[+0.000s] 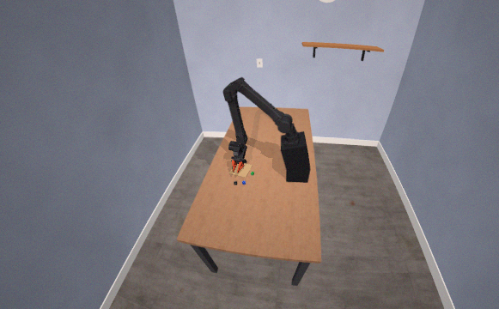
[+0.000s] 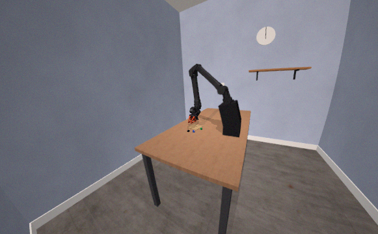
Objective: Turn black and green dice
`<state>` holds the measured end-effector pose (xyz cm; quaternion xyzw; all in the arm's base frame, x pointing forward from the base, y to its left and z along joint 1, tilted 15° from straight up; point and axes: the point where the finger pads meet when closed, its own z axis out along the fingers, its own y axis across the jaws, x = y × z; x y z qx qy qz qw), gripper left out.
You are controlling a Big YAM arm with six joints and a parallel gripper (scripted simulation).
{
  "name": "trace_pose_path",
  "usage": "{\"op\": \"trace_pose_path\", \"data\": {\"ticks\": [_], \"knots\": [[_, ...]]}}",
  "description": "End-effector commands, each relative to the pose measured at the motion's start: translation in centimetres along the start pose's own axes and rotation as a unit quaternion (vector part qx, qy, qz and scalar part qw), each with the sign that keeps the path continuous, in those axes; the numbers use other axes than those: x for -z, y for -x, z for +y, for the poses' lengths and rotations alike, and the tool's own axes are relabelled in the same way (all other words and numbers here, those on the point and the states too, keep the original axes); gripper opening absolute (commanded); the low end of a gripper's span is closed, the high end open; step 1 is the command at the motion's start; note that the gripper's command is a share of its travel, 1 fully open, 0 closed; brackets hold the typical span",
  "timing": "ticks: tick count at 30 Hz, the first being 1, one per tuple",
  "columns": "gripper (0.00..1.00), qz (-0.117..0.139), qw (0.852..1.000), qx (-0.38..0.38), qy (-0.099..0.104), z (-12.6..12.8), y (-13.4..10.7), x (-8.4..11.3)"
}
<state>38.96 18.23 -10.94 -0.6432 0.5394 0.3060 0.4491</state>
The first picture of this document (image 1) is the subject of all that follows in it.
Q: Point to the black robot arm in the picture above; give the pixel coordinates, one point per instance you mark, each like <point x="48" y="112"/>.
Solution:
<point x="282" y="121"/>

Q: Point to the tan square mat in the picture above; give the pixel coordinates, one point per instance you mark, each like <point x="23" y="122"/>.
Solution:
<point x="243" y="172"/>

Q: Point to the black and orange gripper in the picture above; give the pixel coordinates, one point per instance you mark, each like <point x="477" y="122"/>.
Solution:
<point x="240" y="162"/>

